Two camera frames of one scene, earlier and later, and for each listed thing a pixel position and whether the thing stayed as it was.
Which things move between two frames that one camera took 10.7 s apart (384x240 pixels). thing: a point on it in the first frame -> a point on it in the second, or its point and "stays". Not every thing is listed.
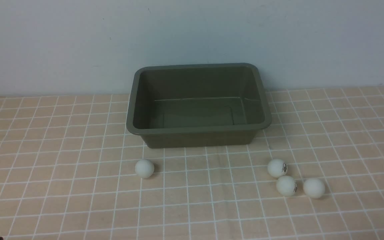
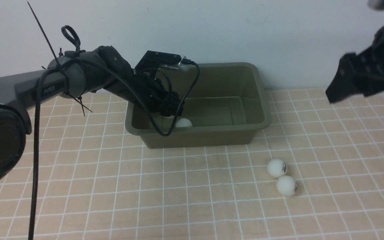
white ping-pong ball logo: x=286 y=186 stays
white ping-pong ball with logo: x=277 y=168 stays
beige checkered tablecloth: x=331 y=166 stays
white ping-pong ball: x=144 y=168 -> x=184 y=123
